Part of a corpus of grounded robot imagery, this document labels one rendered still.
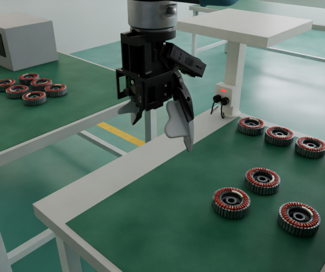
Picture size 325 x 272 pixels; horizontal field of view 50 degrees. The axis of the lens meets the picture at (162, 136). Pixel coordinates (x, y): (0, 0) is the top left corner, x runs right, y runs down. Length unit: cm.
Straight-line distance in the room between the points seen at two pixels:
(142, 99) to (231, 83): 108
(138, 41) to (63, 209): 73
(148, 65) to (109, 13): 520
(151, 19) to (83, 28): 496
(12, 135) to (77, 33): 394
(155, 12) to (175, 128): 18
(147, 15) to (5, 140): 114
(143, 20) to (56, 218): 73
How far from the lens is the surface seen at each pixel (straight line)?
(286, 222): 107
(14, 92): 195
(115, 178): 123
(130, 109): 65
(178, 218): 106
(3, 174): 275
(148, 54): 54
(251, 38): 118
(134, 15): 53
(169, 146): 139
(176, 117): 57
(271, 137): 145
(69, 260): 130
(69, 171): 262
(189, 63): 60
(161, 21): 53
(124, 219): 106
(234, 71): 157
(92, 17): 555
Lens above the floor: 147
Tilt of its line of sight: 30 degrees down
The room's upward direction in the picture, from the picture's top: straight up
